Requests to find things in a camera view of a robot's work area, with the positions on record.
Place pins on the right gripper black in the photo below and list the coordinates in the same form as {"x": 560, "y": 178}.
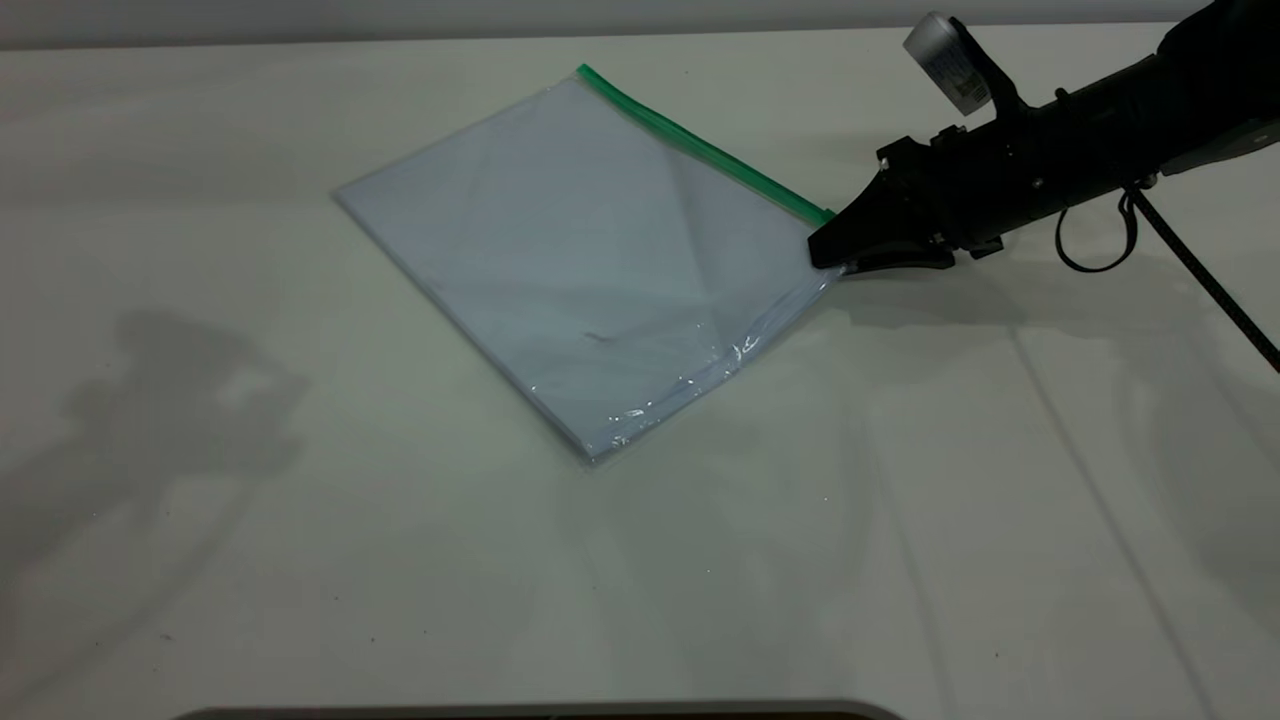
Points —
{"x": 965, "y": 190}

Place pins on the green zipper slider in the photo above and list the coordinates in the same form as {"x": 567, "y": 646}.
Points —
{"x": 826, "y": 213}

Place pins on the clear zip bag green strip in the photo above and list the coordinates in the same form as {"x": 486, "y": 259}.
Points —
{"x": 580, "y": 260}

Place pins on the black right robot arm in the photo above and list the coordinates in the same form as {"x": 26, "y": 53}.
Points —
{"x": 1170, "y": 90}

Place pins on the dark rounded base edge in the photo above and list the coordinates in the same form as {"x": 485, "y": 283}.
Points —
{"x": 540, "y": 711}

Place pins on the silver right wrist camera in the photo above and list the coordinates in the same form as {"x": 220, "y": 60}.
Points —
{"x": 950, "y": 60}

